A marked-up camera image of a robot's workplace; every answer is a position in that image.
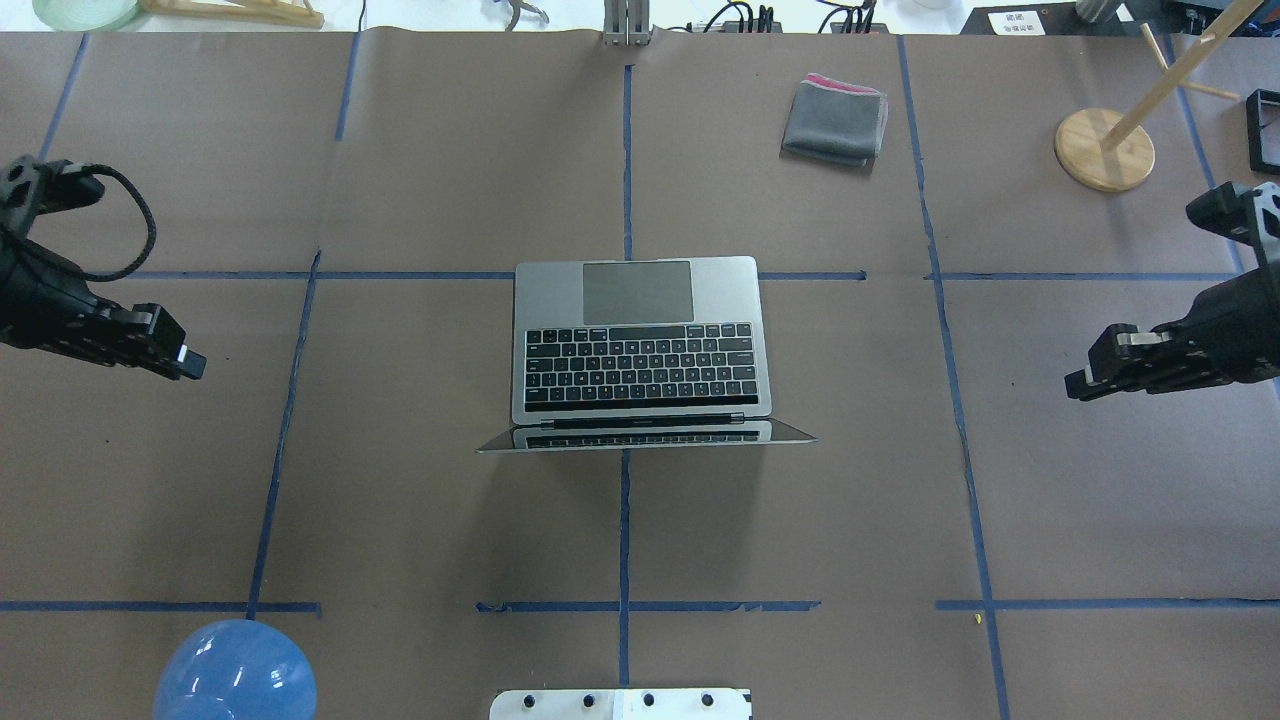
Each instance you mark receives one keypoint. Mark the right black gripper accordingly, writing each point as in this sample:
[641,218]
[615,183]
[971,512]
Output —
[1240,310]

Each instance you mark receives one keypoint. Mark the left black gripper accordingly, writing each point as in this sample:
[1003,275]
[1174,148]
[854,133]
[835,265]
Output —
[40,297]

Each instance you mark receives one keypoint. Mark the grey laptop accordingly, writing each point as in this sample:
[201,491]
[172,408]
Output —
[662,353]

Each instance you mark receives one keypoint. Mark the wooden mug tree stand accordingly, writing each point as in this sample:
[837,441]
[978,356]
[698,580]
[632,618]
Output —
[1109,151]

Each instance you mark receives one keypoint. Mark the blue desk lamp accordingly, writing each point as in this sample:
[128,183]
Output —
[236,669]

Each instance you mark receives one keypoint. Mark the black tray with glasses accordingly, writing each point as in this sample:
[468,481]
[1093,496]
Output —
[1262,131]

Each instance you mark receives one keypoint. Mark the folded grey cloth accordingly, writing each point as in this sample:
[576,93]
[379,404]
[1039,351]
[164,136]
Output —
[836,121]

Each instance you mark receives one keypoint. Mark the green glass plate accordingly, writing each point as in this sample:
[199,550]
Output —
[85,15]

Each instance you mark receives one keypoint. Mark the wooden dish rack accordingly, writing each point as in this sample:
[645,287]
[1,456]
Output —
[299,14]

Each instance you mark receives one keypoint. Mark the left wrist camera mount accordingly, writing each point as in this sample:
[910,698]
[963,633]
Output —
[30,188]

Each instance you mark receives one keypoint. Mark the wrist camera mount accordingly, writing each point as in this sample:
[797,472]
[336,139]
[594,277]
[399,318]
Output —
[30,188]
[1244,215]

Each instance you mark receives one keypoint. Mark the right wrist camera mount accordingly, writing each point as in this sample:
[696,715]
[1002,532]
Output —
[1244,215]

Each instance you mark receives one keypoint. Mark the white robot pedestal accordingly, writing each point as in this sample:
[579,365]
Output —
[624,703]

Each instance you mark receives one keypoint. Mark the aluminium frame post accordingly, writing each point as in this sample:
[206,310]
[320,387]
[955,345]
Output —
[627,23]

